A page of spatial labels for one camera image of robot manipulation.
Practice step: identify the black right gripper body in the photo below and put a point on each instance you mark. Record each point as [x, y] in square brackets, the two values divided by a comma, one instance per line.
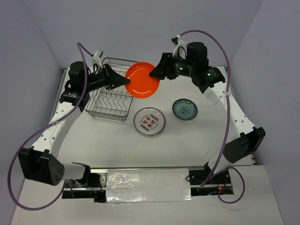
[168, 60]

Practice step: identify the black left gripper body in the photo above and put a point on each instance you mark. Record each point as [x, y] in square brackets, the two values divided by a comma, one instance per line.
[107, 77]

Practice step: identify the orange plate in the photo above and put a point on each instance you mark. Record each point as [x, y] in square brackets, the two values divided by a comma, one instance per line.
[141, 84]

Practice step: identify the blue green patterned plate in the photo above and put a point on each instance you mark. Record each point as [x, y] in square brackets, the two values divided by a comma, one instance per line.
[184, 109]

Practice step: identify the white plate red characters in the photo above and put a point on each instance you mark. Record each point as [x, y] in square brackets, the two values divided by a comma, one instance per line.
[149, 121]

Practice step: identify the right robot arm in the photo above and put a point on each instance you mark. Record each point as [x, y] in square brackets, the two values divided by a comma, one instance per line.
[243, 137]

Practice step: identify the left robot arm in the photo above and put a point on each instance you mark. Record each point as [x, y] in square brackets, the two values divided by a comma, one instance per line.
[39, 162]

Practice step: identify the silver foil covered panel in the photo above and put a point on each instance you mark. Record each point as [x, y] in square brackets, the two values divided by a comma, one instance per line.
[147, 185]

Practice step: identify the grey wire dish rack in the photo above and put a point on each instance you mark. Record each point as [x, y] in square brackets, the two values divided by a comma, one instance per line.
[111, 104]

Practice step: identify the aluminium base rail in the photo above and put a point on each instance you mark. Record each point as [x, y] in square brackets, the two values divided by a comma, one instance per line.
[94, 188]

